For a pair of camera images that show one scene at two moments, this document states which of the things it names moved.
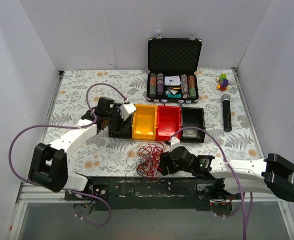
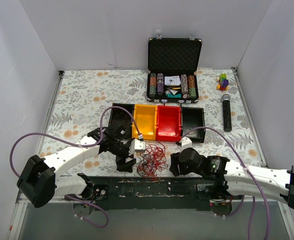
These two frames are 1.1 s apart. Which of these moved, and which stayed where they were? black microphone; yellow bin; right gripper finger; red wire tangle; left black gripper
Moved: left black gripper; right gripper finger
Stayed: black microphone; red wire tangle; yellow bin
